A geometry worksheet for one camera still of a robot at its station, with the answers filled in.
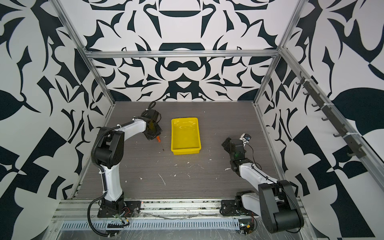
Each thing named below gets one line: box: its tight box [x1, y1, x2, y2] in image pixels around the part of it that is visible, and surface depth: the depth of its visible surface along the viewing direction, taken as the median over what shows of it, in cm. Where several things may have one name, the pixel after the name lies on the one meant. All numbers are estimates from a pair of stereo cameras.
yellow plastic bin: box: [171, 117, 202, 156], surface depth 101 cm
